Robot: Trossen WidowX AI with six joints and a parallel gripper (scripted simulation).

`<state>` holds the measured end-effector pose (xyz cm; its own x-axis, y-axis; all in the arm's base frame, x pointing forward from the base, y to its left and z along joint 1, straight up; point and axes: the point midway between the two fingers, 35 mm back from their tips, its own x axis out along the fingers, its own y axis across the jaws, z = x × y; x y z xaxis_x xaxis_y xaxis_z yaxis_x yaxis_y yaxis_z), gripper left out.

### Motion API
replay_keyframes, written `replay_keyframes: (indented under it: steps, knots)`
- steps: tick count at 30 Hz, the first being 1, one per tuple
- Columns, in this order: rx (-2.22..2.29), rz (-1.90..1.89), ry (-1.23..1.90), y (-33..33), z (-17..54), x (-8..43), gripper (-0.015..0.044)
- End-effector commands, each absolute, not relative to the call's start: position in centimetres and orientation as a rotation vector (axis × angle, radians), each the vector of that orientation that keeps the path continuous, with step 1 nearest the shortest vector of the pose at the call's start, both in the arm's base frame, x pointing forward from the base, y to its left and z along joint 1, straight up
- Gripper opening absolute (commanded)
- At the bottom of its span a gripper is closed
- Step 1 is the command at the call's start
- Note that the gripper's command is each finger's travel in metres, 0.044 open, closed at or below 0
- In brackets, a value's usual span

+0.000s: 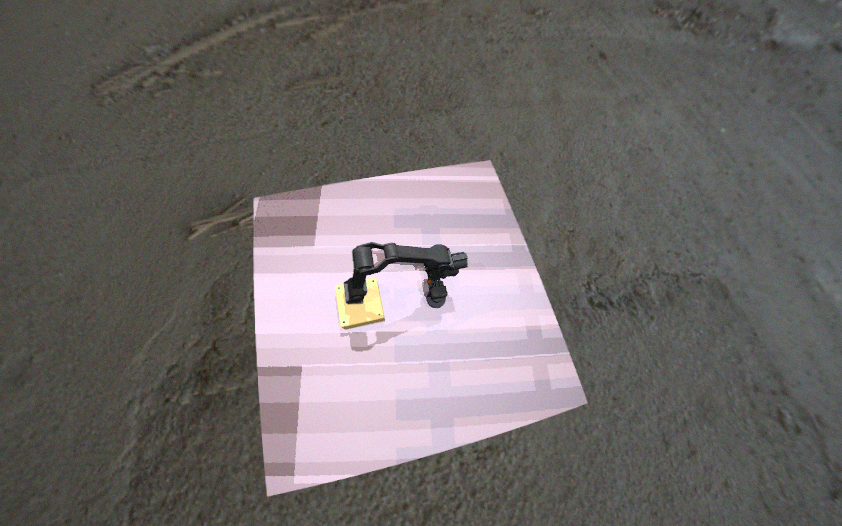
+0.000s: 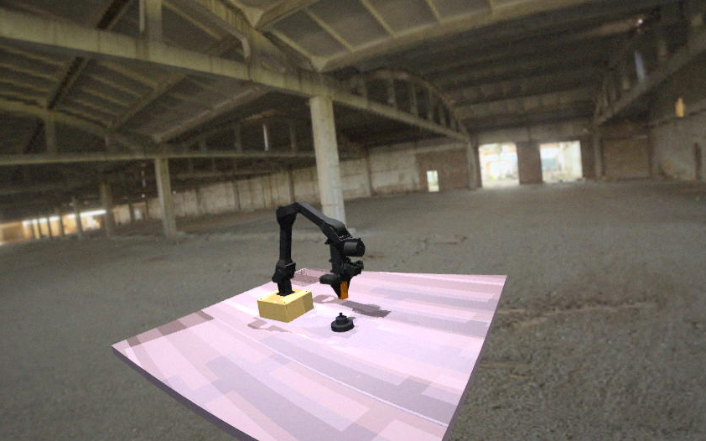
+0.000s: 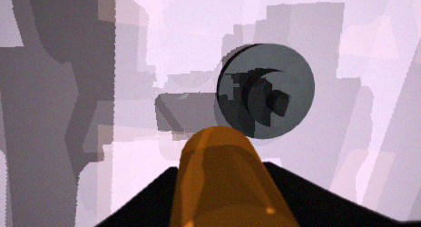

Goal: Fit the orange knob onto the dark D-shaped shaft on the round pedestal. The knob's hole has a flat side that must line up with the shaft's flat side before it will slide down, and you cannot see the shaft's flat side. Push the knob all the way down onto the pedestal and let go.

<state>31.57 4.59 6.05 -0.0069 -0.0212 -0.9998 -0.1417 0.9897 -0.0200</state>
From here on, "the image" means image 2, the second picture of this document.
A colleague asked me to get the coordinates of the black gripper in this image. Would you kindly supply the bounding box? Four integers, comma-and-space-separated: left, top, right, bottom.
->
319, 256, 354, 298

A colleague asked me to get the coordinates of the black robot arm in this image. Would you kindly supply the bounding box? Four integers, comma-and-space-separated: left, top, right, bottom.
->
272, 200, 365, 297

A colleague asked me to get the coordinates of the orange knob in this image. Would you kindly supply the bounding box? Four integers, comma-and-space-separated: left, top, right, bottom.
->
338, 281, 349, 299

